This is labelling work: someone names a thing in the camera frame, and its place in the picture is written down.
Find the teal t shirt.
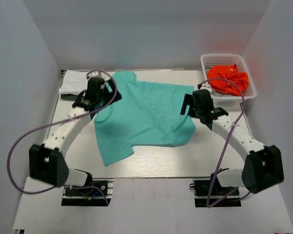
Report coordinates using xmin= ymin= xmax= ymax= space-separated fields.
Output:
xmin=94 ymin=71 xmax=195 ymax=166

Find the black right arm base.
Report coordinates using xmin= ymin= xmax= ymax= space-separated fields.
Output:
xmin=189 ymin=173 xmax=241 ymax=208

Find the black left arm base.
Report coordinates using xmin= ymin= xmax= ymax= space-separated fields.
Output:
xmin=61 ymin=173 xmax=113 ymax=207

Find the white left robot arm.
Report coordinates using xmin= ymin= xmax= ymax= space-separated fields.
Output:
xmin=29 ymin=75 xmax=122 ymax=195

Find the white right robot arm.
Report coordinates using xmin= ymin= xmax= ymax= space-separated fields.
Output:
xmin=180 ymin=90 xmax=284 ymax=195

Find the grey t shirt in basket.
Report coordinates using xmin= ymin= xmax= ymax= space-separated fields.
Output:
xmin=209 ymin=89 xmax=234 ymax=98

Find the folded white t shirt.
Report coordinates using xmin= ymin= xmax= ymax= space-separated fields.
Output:
xmin=59 ymin=70 xmax=88 ymax=95

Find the folded dark green t shirt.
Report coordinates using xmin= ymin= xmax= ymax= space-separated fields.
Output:
xmin=61 ymin=94 xmax=78 ymax=101

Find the white plastic basket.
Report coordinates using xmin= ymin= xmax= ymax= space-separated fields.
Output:
xmin=201 ymin=54 xmax=257 ymax=103

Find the orange t shirt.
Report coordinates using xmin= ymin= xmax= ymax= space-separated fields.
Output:
xmin=207 ymin=64 xmax=249 ymax=96

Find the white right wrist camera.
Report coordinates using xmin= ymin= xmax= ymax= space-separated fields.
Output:
xmin=197 ymin=83 xmax=213 ymax=93

